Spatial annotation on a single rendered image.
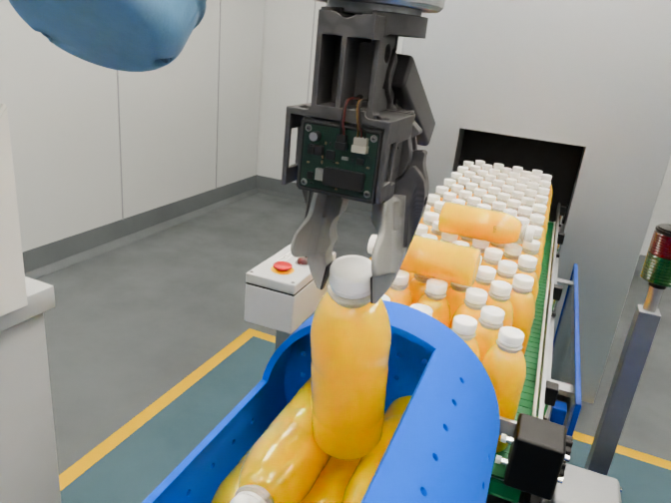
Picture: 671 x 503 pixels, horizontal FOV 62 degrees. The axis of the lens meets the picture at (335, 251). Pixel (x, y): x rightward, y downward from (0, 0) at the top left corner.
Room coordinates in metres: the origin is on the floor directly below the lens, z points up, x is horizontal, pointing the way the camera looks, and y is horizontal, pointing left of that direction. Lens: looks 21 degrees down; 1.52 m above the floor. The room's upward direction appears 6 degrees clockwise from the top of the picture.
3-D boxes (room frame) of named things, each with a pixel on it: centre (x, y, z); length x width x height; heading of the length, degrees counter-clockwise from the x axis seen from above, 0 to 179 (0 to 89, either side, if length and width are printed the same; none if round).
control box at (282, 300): (1.02, 0.08, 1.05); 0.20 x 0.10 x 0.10; 160
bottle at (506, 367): (0.80, -0.29, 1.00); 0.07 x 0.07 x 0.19
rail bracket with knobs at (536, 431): (0.70, -0.33, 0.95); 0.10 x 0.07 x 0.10; 70
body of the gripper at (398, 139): (0.40, -0.01, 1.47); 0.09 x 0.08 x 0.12; 160
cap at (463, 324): (0.82, -0.22, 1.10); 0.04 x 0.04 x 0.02
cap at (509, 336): (0.80, -0.29, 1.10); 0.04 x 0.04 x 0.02
